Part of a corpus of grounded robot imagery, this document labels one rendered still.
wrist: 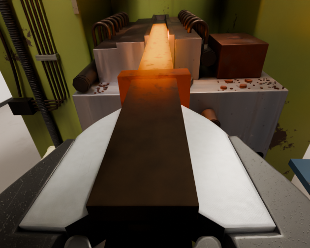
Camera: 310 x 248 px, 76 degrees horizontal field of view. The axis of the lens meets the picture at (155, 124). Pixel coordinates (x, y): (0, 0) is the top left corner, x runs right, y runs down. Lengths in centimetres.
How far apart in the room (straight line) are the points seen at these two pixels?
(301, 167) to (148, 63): 53
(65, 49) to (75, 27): 6
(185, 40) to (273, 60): 29
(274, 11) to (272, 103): 24
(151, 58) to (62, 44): 42
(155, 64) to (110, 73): 25
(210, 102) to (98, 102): 20
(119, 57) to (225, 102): 21
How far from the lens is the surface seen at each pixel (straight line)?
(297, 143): 80
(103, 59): 41
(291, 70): 64
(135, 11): 87
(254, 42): 44
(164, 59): 18
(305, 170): 63
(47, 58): 59
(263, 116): 42
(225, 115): 39
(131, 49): 39
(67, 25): 57
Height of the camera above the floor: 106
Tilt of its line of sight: 33 degrees down
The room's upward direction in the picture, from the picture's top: 3 degrees counter-clockwise
